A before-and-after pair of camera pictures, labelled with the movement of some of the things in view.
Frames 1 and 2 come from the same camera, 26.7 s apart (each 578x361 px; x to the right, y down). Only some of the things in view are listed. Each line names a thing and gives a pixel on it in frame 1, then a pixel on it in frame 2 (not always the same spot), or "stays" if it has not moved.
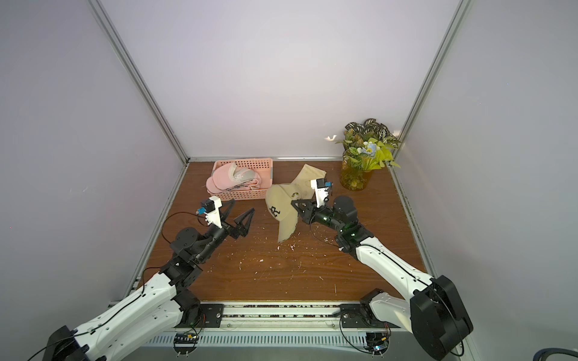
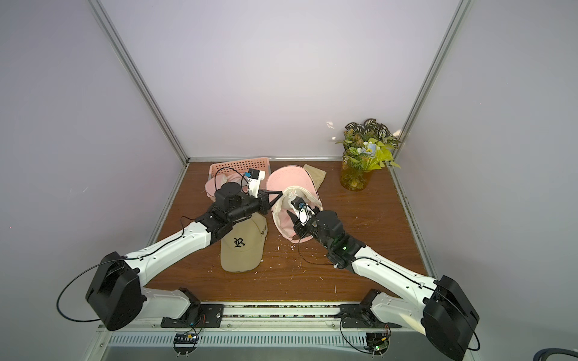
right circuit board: (377, 343) stays
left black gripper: (233, 232) → (262, 204)
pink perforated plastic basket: (264, 168) stays
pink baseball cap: (228, 177) → (293, 181)
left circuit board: (184, 343) stays
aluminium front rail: (278, 319) stays
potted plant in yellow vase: (366, 146) stays
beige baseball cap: (279, 199) → (241, 248)
